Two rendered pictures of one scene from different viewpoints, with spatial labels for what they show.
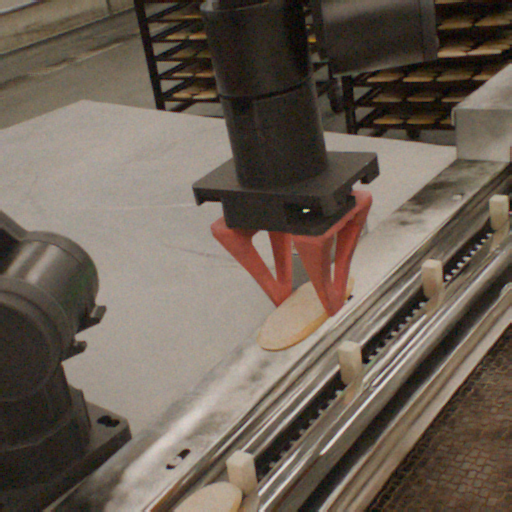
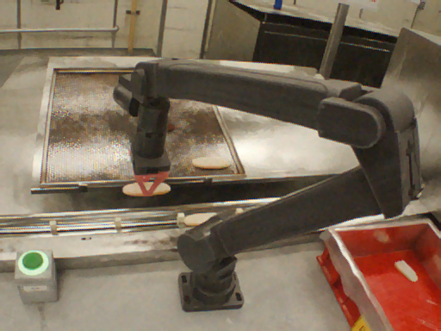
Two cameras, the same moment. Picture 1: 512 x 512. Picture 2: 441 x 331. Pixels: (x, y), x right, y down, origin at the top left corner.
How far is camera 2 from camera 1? 108 cm
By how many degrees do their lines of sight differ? 116
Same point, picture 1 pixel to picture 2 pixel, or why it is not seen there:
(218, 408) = (165, 235)
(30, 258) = (207, 224)
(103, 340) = not seen: outside the picture
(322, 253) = not seen: hidden behind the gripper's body
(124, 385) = (158, 304)
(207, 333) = (108, 302)
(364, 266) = (57, 246)
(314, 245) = not seen: hidden behind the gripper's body
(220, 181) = (164, 159)
